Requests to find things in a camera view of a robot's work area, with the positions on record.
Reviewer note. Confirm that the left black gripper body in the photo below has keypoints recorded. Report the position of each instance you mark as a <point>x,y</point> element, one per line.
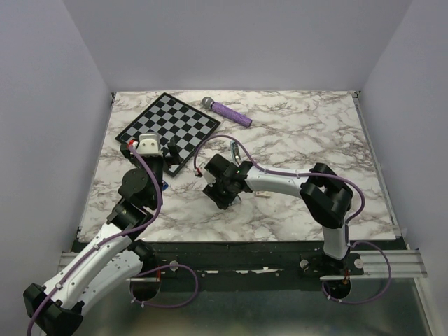
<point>157,165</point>

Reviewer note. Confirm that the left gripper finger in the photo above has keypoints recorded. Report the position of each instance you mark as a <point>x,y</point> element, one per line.
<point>126,151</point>
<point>173,158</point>

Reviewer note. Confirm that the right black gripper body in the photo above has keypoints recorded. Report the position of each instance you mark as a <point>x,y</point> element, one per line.
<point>222,184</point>

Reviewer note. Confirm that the light blue stapler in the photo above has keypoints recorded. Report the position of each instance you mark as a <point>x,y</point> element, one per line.
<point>236,157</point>

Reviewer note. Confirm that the white staple box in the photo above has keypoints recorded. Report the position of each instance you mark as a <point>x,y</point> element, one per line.
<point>263,194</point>

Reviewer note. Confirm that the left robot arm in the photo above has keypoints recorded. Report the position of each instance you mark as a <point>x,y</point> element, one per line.
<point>59,306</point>

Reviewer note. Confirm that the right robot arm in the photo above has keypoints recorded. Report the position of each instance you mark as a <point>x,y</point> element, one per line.
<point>326,196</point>

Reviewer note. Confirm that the black and silver chessboard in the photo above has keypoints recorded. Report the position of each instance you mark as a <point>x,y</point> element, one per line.
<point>172,118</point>

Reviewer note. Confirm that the purple glitter toy microphone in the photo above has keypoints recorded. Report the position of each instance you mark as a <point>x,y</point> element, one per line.
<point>226,112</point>

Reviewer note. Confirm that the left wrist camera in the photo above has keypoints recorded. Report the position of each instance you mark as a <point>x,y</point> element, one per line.
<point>146,145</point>

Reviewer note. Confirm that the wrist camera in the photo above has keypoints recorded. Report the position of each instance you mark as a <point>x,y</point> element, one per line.
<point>209,178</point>
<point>146,145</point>

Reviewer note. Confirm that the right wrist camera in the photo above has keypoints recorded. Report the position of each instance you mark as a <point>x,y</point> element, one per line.
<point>209,178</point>

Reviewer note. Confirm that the aluminium mounting rail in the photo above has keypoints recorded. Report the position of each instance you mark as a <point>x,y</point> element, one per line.
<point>254,266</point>

